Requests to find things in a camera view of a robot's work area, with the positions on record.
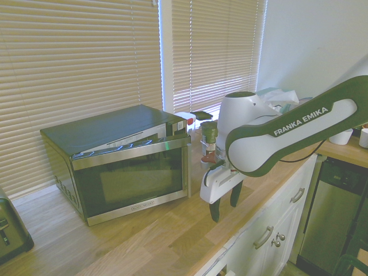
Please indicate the stainless steel dishwasher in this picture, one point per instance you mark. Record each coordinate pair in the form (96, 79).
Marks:
(333, 207)

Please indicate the green metal chair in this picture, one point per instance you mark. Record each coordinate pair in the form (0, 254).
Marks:
(352, 263)

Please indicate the crumpled white plastic bag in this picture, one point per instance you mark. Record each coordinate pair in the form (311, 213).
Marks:
(280, 96)

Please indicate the white Franka Emika robot arm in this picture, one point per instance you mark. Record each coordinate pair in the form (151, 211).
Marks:
(253, 149)

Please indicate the white kitchen cabinet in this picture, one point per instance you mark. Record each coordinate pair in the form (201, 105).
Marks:
(276, 207)

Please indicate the stainless steel microwave door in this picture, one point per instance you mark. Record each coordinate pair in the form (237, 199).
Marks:
(129, 178)

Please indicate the white cup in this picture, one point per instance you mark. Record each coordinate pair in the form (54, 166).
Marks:
(341, 136)
(364, 138)

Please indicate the flat black object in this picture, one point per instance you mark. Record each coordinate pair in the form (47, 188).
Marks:
(203, 115)

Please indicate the narrow beige window blind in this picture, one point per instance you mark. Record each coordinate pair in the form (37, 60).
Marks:
(215, 51)

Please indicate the black microwave body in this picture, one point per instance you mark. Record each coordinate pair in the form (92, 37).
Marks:
(106, 126)

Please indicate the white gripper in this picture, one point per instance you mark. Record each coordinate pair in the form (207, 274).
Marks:
(214, 185)

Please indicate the dark green spice jar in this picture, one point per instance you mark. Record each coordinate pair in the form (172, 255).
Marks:
(209, 130)

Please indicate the black toaster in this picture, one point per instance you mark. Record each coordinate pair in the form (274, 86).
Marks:
(11, 230)

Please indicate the round silver cabinet knob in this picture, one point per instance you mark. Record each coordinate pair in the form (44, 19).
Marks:
(281, 237)
(276, 243)

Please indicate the wide beige window blind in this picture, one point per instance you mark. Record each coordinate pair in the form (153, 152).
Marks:
(74, 72)

